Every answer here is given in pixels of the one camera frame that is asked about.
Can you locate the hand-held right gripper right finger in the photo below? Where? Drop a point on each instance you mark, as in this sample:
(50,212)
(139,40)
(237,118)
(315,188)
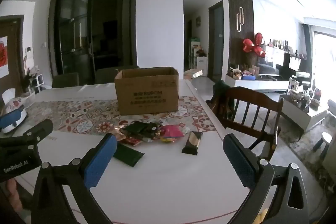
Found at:
(240,161)

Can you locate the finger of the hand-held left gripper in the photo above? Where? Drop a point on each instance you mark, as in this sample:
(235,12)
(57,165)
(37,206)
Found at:
(40,130)

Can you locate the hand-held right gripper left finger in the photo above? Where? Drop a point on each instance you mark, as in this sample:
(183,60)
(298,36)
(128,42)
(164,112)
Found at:
(101,158)

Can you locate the dark green snack packet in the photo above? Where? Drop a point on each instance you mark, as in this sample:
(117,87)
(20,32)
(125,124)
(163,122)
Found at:
(128,154)

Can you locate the brown gold snack packet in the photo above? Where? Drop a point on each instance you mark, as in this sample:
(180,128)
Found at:
(119,134)

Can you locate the red snack packet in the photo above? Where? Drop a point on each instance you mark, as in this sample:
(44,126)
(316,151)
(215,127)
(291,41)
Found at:
(134,140)

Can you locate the green and yellow snack packet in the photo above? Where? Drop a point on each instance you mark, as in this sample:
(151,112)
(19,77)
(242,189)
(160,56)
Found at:
(132,127)

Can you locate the black and gold snack packet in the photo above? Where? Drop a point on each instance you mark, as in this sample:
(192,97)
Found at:
(193,145)

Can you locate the black striped snack packet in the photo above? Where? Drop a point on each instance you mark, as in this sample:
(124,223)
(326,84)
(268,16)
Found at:
(153,130)

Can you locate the pink snack packet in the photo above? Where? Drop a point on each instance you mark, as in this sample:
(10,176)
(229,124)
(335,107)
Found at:
(172,132)

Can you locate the brown cardboard box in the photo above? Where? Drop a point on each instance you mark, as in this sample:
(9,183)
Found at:
(147,92)

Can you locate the white and blue appliance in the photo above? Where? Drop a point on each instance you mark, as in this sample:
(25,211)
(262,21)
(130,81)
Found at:
(11,121)

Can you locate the floral tissue box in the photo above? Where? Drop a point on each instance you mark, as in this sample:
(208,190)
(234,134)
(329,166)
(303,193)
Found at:
(13,103)

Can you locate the patterned table runner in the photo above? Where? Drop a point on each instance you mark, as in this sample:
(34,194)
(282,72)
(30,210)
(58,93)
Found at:
(78,113)

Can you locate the white cube shelf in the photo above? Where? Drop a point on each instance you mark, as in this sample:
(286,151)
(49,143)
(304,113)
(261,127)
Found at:
(42,81)

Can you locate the small dark upholstered chair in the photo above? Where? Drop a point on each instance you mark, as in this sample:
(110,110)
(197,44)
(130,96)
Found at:
(65,79)

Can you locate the dried flower bunch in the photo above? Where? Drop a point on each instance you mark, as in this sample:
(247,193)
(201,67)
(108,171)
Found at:
(30,74)

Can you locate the dark wooden chair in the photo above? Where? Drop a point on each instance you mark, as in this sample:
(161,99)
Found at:
(252,95)

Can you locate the dark green cloth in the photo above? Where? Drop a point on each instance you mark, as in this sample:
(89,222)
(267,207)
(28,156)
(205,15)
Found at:
(220,87)

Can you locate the white television cabinet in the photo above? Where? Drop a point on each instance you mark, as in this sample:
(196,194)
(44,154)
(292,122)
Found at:
(262,85)

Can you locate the blue box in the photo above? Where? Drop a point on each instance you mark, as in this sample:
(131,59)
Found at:
(248,77)

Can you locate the white coffee table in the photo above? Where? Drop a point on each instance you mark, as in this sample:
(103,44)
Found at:
(312,115)

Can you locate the wide dark upholstered chair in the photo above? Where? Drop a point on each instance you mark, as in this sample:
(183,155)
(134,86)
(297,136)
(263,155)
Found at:
(115,73)

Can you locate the round stool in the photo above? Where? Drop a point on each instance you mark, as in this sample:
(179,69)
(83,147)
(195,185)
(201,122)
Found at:
(325,141)

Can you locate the flat screen television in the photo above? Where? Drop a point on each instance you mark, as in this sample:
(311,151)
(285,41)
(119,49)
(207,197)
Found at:
(270,67)

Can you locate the flat cardboard carton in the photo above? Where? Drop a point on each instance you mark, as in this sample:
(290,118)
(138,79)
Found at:
(193,73)

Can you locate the stack of white boxes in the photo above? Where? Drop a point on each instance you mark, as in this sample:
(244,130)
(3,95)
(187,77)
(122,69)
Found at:
(200,62)

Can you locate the dark sliding glass door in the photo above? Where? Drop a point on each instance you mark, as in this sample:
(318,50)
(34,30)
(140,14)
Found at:
(76,29)

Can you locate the white shopping bag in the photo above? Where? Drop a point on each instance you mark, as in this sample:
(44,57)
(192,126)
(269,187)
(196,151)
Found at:
(294,62)

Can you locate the red bow balloon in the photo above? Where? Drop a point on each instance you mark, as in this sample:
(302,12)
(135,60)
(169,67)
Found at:
(252,44)

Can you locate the row of shelf ornaments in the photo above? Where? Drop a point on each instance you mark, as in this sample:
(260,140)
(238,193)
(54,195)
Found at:
(278,43)

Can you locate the dark room door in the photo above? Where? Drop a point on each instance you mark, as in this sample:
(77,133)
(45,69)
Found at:
(216,37)

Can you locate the grey curtain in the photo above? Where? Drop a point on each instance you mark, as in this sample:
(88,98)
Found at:
(306,48)

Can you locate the red and white wall poster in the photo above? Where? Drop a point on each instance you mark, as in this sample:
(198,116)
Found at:
(2,53)

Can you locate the looped wall lamp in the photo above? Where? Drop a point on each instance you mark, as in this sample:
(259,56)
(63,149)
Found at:
(238,20)

